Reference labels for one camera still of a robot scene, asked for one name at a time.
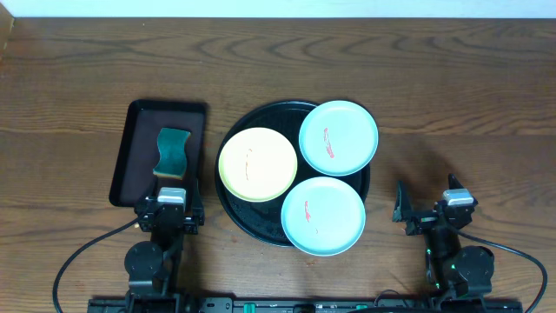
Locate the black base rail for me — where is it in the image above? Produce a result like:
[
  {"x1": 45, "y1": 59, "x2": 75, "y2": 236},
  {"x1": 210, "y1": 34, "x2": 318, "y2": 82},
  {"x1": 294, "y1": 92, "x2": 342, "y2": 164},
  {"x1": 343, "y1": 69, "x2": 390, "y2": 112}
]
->
[{"x1": 87, "y1": 297, "x2": 524, "y2": 313}]

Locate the black rectangular tray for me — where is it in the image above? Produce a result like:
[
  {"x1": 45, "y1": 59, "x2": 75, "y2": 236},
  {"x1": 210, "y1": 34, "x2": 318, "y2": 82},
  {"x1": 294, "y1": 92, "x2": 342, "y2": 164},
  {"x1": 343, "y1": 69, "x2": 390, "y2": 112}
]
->
[{"x1": 109, "y1": 99, "x2": 208, "y2": 207}]

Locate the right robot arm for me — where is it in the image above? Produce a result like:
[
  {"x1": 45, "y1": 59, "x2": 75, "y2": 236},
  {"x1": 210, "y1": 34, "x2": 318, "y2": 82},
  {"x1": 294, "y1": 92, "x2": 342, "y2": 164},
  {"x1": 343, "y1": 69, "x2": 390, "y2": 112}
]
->
[{"x1": 392, "y1": 174, "x2": 494, "y2": 310}]

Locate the green scrubbing sponge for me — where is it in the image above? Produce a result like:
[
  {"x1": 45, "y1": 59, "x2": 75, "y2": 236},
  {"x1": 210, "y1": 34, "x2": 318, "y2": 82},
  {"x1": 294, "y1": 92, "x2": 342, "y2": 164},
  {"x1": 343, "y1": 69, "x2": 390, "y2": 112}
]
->
[{"x1": 153, "y1": 128, "x2": 190, "y2": 179}]

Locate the round black tray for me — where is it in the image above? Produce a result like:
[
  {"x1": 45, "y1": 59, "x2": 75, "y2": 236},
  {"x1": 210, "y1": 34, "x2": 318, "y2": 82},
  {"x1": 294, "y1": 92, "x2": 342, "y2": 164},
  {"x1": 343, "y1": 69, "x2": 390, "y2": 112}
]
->
[{"x1": 215, "y1": 101, "x2": 370, "y2": 246}]

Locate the yellow plate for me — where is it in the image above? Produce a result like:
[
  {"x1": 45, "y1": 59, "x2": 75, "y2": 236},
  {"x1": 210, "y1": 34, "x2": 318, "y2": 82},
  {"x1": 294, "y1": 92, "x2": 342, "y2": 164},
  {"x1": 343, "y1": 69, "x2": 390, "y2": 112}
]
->
[{"x1": 217, "y1": 127, "x2": 298, "y2": 203}]

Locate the light blue plate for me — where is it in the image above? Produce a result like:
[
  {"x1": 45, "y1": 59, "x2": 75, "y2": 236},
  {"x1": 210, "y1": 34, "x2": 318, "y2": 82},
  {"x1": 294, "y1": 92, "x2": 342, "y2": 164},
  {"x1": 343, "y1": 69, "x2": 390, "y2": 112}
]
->
[
  {"x1": 281, "y1": 176, "x2": 366, "y2": 256},
  {"x1": 299, "y1": 100, "x2": 379, "y2": 176}
]

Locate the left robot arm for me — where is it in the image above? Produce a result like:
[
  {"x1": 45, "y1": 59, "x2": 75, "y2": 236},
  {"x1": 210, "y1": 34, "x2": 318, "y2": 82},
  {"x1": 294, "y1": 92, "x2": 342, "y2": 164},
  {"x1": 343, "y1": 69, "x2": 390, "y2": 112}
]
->
[{"x1": 124, "y1": 196, "x2": 205, "y2": 312}]

